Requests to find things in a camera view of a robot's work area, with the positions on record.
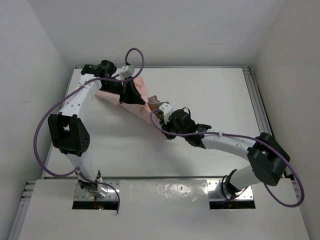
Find right aluminium rail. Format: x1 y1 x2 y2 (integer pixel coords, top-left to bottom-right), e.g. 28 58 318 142
242 67 290 186

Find grey pillow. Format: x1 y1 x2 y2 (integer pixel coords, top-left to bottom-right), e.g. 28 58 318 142
146 95 168 113

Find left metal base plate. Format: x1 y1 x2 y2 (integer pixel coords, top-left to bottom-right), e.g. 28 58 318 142
73 184 120 202

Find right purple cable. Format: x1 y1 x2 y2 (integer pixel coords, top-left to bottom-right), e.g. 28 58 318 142
149 107 306 208

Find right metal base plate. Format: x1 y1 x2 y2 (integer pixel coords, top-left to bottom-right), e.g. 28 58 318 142
207 178 254 202

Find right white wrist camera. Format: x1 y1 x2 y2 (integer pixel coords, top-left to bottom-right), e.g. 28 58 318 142
159 103 174 119

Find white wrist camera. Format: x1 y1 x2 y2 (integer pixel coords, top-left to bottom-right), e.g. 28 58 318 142
119 64 135 80
159 103 174 119

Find purple cable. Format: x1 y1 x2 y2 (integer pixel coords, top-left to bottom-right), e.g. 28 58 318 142
34 47 146 215
149 107 306 208

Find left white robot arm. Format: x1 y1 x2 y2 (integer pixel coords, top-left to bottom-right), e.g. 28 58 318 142
48 60 146 194

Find metal base plate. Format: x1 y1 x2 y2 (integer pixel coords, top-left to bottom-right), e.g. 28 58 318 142
73 184 120 202
207 178 254 202

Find white front cover panel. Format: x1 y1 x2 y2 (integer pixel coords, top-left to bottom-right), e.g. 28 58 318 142
19 179 309 240

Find left aluminium rail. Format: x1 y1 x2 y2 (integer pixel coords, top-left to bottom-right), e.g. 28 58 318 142
8 180 36 240

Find pink cartoon pillowcase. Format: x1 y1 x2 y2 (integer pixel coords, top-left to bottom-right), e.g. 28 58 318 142
96 76 165 124

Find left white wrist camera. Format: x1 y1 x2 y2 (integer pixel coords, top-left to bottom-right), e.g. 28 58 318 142
119 64 135 80

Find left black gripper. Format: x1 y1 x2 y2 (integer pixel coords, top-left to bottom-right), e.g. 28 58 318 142
99 76 145 105

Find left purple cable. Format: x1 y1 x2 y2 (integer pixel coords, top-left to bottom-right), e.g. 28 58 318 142
34 47 146 215

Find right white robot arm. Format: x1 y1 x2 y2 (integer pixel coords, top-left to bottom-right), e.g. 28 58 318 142
157 103 290 197

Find aluminium rail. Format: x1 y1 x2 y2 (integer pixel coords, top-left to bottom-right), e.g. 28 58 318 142
8 180 36 240
242 67 290 186

